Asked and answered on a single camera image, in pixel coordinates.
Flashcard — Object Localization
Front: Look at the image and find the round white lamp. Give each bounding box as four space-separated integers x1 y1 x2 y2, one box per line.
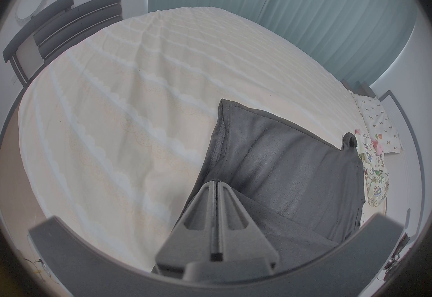
15 0 49 23

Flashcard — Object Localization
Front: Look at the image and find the bed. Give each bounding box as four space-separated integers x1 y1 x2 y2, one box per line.
0 6 424 272

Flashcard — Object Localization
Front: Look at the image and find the white printed pillow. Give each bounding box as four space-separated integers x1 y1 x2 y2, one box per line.
353 93 404 154

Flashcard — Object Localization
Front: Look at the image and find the white printed pyjama garment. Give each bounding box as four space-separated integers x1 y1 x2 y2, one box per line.
354 130 390 225

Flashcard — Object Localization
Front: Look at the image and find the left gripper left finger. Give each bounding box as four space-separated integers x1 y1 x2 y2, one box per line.
155 180 216 271

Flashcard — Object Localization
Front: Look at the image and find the black T-shirt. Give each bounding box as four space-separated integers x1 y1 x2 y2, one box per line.
153 98 367 274

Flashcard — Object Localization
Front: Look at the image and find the grey bedside table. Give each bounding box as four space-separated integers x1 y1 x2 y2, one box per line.
341 79 377 98

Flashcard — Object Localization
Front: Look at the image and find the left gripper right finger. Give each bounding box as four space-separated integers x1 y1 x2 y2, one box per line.
216 181 280 269

